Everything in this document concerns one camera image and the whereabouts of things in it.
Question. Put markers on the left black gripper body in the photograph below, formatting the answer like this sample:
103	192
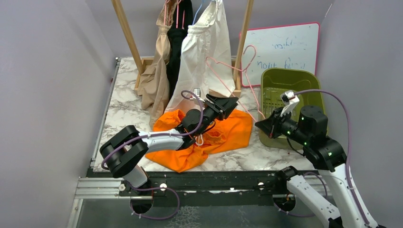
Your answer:
209	114

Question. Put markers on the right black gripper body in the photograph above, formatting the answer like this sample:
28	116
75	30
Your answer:
286	125

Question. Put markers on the orange shorts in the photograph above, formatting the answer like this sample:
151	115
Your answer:
230	134

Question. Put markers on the white shorts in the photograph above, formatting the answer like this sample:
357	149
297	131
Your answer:
205	59

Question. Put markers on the pink framed whiteboard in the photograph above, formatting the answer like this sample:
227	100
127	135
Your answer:
290	47

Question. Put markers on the blue wire hanger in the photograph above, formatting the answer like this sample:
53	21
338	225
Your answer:
198	12

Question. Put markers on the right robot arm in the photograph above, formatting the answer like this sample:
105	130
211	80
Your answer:
329	158

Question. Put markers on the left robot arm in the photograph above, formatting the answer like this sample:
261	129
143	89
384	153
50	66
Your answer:
122	153

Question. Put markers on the beige shorts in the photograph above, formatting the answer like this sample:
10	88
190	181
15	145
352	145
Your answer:
153	84

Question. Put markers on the black shorts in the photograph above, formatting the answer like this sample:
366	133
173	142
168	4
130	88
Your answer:
176	37

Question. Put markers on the pink hanger of black shorts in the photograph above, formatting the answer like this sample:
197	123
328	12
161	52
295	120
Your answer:
179	17

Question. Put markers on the wooden clothes rack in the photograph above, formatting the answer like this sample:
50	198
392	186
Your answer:
142	63

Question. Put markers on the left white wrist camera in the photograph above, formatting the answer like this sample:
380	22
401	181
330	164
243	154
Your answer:
196	93

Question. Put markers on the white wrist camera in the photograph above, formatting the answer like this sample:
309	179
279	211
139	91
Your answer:
196	93
290	101

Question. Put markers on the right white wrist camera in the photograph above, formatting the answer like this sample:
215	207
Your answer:
290	101

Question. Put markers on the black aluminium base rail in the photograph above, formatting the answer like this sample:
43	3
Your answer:
195	188

